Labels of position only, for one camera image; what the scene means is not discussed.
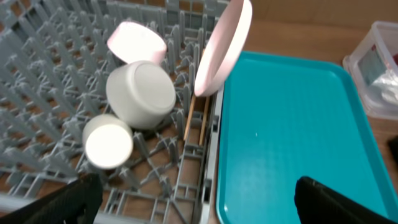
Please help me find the grey round bowl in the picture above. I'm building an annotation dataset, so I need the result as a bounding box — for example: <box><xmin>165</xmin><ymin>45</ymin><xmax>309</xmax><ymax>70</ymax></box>
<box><xmin>106</xmin><ymin>60</ymin><xmax>177</xmax><ymax>129</ymax></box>

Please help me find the white paper cup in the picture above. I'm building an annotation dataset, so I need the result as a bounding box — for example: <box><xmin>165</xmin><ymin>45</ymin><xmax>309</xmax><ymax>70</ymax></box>
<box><xmin>82</xmin><ymin>114</ymin><xmax>134</xmax><ymax>169</ymax></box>

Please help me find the teal plastic tray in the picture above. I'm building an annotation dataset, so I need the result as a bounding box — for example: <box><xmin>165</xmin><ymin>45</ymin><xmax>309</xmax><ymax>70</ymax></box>
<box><xmin>216</xmin><ymin>52</ymin><xmax>397</xmax><ymax>223</ymax></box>

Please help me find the clear plastic bin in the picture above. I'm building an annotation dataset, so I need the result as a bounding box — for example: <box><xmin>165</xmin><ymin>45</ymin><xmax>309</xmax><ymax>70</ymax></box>
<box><xmin>343</xmin><ymin>21</ymin><xmax>397</xmax><ymax>120</ymax></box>

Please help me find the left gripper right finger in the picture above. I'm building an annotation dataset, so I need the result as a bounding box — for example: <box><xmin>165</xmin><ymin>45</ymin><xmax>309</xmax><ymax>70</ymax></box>
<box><xmin>294</xmin><ymin>176</ymin><xmax>395</xmax><ymax>224</ymax></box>

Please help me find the wooden chopstick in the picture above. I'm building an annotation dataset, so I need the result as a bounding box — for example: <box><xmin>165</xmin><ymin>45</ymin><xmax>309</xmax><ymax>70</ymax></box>
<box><xmin>199</xmin><ymin>96</ymin><xmax>210</xmax><ymax>146</ymax></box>
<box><xmin>183</xmin><ymin>94</ymin><xmax>196</xmax><ymax>141</ymax></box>

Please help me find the grey plastic dish rack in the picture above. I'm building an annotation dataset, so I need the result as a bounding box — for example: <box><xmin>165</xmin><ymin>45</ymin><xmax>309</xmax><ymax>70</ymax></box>
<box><xmin>1</xmin><ymin>0</ymin><xmax>227</xmax><ymax>223</ymax></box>

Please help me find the large white plate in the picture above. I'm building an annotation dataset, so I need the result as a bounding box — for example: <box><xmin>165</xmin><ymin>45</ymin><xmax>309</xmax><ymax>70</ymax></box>
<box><xmin>194</xmin><ymin>0</ymin><xmax>252</xmax><ymax>97</ymax></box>

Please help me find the red snack wrapper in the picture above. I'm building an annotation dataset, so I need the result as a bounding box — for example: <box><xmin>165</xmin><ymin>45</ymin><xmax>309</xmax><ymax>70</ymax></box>
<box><xmin>392</xmin><ymin>54</ymin><xmax>398</xmax><ymax>65</ymax></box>

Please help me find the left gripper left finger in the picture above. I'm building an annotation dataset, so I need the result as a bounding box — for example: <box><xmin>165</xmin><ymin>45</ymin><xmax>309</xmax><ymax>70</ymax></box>
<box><xmin>1</xmin><ymin>173</ymin><xmax>103</xmax><ymax>224</ymax></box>

